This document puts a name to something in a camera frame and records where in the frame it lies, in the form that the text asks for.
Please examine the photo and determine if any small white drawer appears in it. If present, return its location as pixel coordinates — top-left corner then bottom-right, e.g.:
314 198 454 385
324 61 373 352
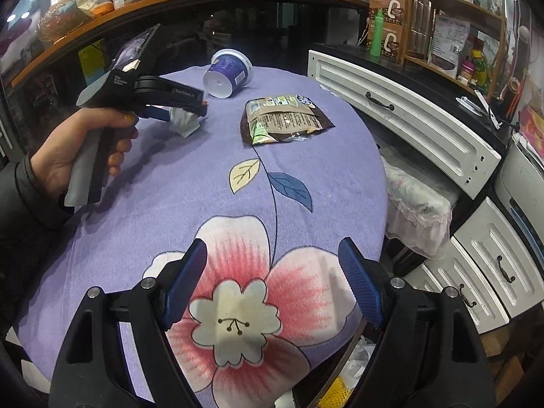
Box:
453 198 544 319
404 236 511 334

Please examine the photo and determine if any wooden shelf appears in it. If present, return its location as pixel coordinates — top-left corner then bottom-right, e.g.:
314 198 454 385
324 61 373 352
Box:
404 0 508 94

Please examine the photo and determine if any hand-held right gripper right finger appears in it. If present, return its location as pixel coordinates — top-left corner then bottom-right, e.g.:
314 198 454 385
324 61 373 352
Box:
339 237 498 408

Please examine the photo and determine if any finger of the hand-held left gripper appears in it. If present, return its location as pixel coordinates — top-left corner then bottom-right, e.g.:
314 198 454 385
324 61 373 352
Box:
137 75 210 118

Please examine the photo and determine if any brown snack packet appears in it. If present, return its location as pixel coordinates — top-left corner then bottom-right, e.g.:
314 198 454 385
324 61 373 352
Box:
241 94 335 147

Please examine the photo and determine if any yellow bottle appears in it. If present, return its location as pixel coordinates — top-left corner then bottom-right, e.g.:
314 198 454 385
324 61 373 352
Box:
470 49 487 86

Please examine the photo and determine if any white blue yogurt cup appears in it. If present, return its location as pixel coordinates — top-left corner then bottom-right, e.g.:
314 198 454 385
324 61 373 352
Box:
203 49 254 99

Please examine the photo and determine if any green bottle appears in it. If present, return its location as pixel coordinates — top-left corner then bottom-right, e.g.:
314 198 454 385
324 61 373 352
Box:
369 8 385 57

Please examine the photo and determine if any wood-trimmed glass display counter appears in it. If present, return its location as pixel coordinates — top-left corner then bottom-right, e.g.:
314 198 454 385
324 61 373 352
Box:
0 0 370 166

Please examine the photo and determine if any person's left hand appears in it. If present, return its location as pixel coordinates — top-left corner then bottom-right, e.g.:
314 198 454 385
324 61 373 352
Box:
37 109 140 200

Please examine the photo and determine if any white printer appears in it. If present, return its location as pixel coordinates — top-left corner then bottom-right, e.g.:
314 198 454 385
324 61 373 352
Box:
495 138 544 247

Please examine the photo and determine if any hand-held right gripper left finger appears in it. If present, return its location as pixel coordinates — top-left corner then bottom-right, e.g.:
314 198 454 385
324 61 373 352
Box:
48 239 209 408

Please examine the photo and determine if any yellow foam fruit net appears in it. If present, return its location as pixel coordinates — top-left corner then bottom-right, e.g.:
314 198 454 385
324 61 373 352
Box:
317 376 354 408

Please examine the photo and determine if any dark packet white label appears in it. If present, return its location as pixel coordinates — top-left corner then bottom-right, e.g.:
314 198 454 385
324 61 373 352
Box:
429 15 470 71

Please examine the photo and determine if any brown printed box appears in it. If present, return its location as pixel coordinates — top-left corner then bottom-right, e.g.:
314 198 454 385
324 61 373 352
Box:
369 0 411 26
374 23 409 65

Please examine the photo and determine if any white plastic bag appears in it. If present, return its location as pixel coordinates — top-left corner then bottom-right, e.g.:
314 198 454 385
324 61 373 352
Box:
339 335 375 392

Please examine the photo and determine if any lace covered stool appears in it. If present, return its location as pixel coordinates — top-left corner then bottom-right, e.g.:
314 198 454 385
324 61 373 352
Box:
380 155 462 258

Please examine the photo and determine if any person's left forearm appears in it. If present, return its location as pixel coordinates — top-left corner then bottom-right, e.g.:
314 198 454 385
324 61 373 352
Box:
0 151 77 336

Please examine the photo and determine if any long white drawer front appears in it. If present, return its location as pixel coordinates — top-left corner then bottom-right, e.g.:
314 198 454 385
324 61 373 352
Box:
307 50 502 200

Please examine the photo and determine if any white tissue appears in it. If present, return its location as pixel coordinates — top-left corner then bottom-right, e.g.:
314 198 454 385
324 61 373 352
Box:
169 107 201 139

